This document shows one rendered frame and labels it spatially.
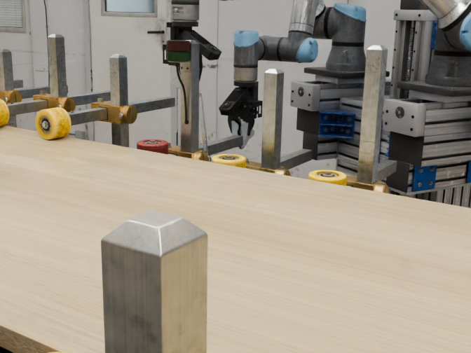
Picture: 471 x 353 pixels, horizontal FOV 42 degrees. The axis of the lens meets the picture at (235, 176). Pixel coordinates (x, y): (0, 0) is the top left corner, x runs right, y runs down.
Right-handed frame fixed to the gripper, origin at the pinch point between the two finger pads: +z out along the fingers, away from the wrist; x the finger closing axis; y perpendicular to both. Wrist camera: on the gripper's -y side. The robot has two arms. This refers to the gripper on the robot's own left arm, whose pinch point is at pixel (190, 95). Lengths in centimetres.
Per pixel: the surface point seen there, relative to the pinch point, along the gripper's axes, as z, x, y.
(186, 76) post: -6.4, 9.6, -5.7
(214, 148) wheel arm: 15.9, -7.3, -2.9
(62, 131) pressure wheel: 8.1, 29.1, 20.0
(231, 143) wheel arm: 15.8, -16.6, -2.9
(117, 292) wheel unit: -11, 119, -84
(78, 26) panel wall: -8, -244, 301
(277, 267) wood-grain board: 10, 69, -66
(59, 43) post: -12.5, 7.9, 42.9
